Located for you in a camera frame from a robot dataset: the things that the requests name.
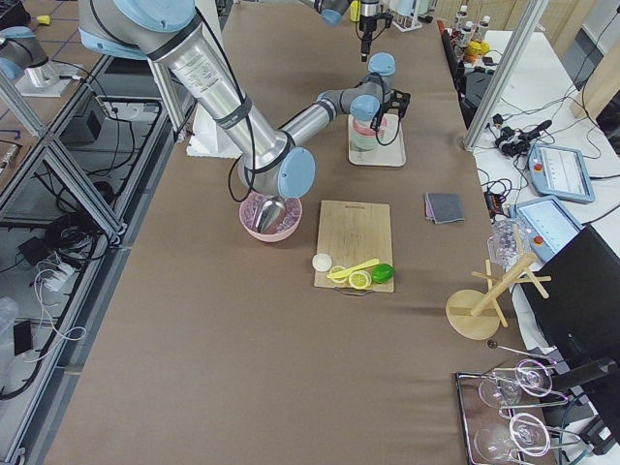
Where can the far teach pendant tablet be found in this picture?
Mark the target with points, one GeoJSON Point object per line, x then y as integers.
{"type": "Point", "coordinates": [561, 172]}

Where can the crumpled clear plastic bag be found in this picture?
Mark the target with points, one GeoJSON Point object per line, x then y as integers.
{"type": "Point", "coordinates": [509, 240]}

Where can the wooden cup tree stand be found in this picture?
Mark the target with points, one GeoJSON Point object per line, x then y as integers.
{"type": "Point", "coordinates": [477, 315]}

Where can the lemon slices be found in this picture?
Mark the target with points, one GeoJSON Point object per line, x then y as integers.
{"type": "Point", "coordinates": [358, 279]}

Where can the wine glass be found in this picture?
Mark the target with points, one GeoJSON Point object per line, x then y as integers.
{"type": "Point", "coordinates": [503, 388]}
{"type": "Point", "coordinates": [523, 438]}

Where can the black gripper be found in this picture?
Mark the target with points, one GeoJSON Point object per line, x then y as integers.
{"type": "Point", "coordinates": [366, 22]}
{"type": "Point", "coordinates": [378, 117]}

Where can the cream rabbit tray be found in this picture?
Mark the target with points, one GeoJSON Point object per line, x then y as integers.
{"type": "Point", "coordinates": [392, 154]}

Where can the lower wine glass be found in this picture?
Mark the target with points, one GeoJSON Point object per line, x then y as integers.
{"type": "Point", "coordinates": [523, 438]}

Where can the large pink ice bowl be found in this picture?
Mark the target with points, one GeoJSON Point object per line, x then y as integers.
{"type": "Point", "coordinates": [287, 226]}

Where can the upper wine glass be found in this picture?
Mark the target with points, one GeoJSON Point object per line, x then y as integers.
{"type": "Point", "coordinates": [503, 388]}

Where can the grey folded cloth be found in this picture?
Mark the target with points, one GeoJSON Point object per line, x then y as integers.
{"type": "Point", "coordinates": [443, 208]}

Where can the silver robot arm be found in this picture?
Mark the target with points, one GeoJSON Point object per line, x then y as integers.
{"type": "Point", "coordinates": [332, 13]}
{"type": "Point", "coordinates": [175, 35]}

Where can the aluminium frame post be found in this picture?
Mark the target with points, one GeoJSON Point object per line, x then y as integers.
{"type": "Point", "coordinates": [516, 45]}

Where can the small pink bowl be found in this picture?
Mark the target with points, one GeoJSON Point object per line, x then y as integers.
{"type": "Point", "coordinates": [366, 129]}

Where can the teach pendant tablet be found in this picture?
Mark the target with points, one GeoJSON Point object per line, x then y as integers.
{"type": "Point", "coordinates": [561, 172]}
{"type": "Point", "coordinates": [549, 225]}

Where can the black monitor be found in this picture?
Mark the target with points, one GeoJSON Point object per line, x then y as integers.
{"type": "Point", "coordinates": [580, 316]}

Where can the yellow plastic knife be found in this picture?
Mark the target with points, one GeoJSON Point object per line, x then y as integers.
{"type": "Point", "coordinates": [346, 272]}

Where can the green lime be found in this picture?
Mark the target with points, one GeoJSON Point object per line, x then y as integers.
{"type": "Point", "coordinates": [382, 273]}

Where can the bamboo cutting board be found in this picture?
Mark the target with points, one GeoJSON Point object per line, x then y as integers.
{"type": "Point", "coordinates": [352, 232]}

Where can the metal ice scoop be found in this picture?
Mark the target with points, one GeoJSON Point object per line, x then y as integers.
{"type": "Point", "coordinates": [269, 214]}

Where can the near teach pendant tablet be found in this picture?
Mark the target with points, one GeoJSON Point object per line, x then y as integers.
{"type": "Point", "coordinates": [549, 225]}

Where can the stacked green bowls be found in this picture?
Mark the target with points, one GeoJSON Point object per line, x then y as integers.
{"type": "Point", "coordinates": [365, 142]}

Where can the white wire cup rack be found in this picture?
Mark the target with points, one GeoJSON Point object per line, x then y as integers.
{"type": "Point", "coordinates": [409, 15]}

